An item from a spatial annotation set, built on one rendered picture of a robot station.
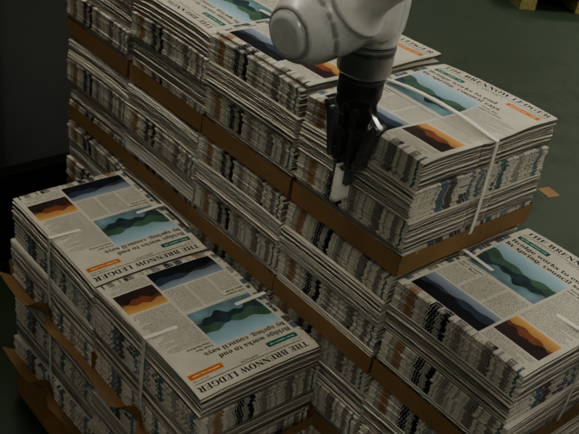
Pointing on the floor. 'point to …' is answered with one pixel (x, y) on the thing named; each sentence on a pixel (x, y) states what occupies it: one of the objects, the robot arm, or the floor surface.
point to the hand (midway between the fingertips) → (341, 181)
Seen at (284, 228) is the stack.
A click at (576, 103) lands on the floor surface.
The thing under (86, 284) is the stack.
